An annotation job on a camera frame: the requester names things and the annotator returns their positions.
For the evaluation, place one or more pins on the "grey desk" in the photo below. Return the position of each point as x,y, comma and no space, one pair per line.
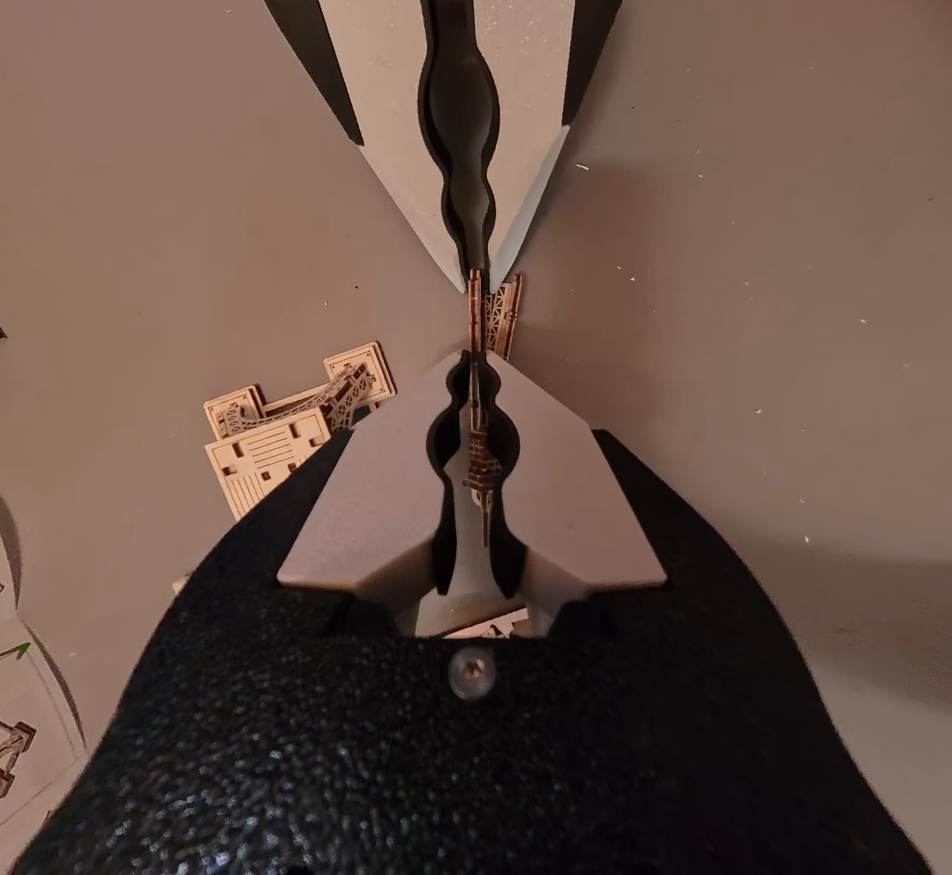
744,294

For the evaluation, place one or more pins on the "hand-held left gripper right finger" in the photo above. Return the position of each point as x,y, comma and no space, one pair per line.
587,510

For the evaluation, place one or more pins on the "wooden part sheet long slots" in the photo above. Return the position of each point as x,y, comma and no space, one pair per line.
498,626

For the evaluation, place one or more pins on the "wooden tower base model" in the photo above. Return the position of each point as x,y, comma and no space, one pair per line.
253,458

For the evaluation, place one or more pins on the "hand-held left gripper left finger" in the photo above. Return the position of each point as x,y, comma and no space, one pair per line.
364,510

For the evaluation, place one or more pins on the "wooden tower spire assembly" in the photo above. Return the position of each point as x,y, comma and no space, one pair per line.
482,458

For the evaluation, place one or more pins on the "assembly diagram instruction sheet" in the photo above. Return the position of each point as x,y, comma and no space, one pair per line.
30,667

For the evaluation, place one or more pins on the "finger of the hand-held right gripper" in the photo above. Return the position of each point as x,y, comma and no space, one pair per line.
535,34
379,71

